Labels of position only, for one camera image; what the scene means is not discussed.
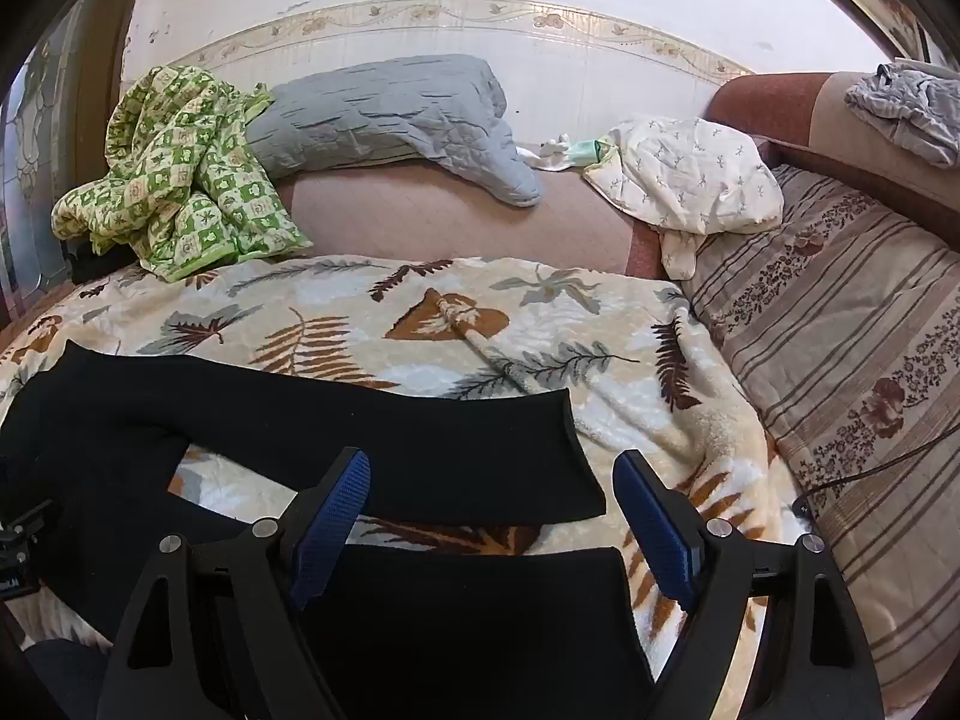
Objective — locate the wooden door frame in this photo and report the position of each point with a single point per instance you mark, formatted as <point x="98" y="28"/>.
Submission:
<point x="105" y="90"/>

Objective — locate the striped floral bed sheet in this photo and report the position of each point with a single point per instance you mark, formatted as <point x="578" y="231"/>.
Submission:
<point x="862" y="330"/>

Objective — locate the small white green cloth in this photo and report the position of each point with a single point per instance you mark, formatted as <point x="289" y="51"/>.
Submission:
<point x="570" y="151"/>

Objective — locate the patterned glass door panel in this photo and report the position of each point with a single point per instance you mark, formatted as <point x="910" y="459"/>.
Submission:
<point x="37" y="165"/>

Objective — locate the grey crumpled cloth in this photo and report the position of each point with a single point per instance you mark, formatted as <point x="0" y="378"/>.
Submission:
<point x="911" y="109"/>

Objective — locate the wooden framed panel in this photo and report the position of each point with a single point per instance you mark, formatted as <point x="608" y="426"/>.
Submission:
<point x="885" y="0"/>

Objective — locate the pink brown bed mat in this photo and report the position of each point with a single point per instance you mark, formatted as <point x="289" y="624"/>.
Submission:
<point x="450" y="217"/>

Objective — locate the black pants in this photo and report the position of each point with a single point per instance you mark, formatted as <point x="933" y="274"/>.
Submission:
<point x="450" y="427"/>

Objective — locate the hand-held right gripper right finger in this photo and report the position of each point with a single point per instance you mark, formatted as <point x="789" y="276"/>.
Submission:
<point x="652" y="532"/>

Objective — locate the leaf print fleece blanket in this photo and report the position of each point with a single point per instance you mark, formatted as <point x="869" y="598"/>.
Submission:
<point x="337" y="300"/>

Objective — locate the grey quilted pillow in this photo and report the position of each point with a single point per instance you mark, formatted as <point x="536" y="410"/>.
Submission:
<point x="390" y="112"/>

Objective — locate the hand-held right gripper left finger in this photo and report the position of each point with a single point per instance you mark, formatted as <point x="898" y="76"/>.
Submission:
<point x="334" y="525"/>

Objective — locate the green checkered quilt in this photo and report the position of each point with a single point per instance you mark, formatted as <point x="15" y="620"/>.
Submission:
<point x="187" y="172"/>

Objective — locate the white patterned cloth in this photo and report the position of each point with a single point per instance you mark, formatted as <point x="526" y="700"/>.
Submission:
<point x="690" y="172"/>

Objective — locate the brown upholstered headboard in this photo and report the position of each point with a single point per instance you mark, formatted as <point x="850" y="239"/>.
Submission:
<point x="810" y="112"/>

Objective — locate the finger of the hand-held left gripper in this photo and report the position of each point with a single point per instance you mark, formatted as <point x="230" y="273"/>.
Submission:
<point x="22" y="529"/>

